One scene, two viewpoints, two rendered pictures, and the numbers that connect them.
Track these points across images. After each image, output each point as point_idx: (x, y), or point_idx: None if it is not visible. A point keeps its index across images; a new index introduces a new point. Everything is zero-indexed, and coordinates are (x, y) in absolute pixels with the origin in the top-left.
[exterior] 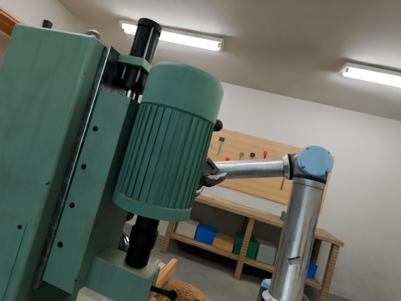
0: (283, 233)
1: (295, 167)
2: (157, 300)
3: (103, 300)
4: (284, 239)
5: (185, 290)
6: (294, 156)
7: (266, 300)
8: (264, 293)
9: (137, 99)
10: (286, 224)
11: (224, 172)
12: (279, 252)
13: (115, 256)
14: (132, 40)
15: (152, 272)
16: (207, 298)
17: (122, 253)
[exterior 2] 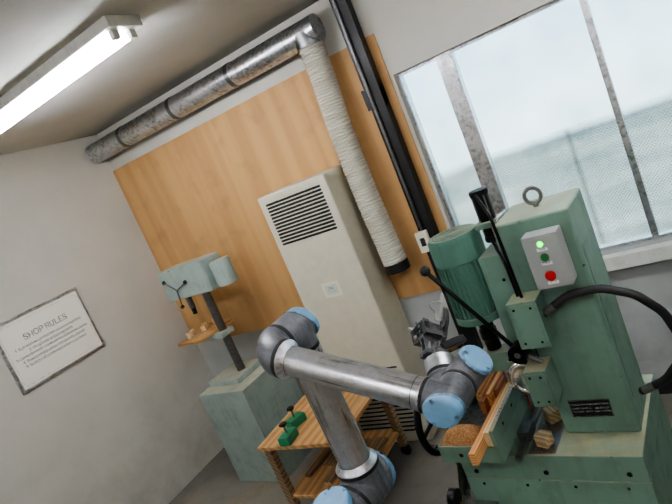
0: (344, 401)
1: (311, 337)
2: (485, 397)
3: (544, 437)
4: (346, 402)
5: (461, 424)
6: (287, 337)
7: (376, 454)
8: (372, 460)
9: (493, 246)
10: (340, 390)
11: (409, 328)
12: (352, 417)
13: (509, 346)
14: (491, 202)
15: (483, 349)
16: (439, 445)
17: (506, 350)
